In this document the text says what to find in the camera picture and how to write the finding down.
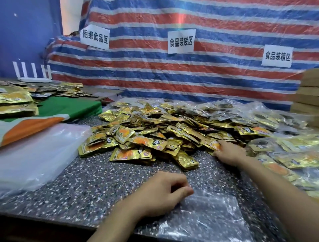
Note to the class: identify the person's right hand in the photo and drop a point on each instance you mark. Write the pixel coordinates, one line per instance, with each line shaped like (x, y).
(231, 154)

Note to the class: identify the person's left hand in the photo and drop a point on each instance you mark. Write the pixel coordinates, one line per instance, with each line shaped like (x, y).
(157, 194)

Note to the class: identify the person's left thumb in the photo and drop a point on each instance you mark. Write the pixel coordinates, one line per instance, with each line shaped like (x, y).
(184, 193)

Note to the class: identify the person's right thumb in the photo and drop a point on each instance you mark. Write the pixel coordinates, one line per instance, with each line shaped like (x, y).
(218, 154)

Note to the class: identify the gold orange snack packet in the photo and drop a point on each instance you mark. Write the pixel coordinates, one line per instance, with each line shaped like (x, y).
(213, 144)

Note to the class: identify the clear zip bag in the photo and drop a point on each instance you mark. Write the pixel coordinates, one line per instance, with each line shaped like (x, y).
(211, 219)

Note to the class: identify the person's right forearm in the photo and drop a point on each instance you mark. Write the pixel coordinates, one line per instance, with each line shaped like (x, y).
(279, 197)

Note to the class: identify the person's left forearm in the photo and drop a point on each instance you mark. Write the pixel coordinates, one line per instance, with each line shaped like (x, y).
(117, 224)

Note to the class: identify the pile of gold snack packets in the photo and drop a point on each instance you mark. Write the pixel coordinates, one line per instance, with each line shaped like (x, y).
(159, 132)

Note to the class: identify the heap of filled clear bags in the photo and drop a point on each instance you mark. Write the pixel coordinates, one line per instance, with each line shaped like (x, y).
(279, 139)

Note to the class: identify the red blue striped tarp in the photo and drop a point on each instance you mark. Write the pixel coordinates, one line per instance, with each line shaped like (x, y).
(189, 62)

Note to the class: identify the stack of cardboard boxes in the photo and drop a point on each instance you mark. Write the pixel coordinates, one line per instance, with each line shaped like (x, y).
(305, 94)

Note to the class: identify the white paper sign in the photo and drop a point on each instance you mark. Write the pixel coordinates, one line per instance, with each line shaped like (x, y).
(95, 37)
(181, 41)
(277, 56)

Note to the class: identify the green white orange cloth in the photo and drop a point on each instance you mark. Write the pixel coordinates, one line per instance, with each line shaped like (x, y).
(57, 112)

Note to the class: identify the stack of clear plastic bags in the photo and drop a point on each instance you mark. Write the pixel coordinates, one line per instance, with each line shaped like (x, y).
(32, 157)

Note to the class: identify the spread of gold packets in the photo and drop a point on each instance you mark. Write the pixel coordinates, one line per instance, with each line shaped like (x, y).
(22, 96)

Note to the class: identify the white router with antennas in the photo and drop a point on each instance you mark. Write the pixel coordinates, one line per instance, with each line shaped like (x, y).
(32, 74)

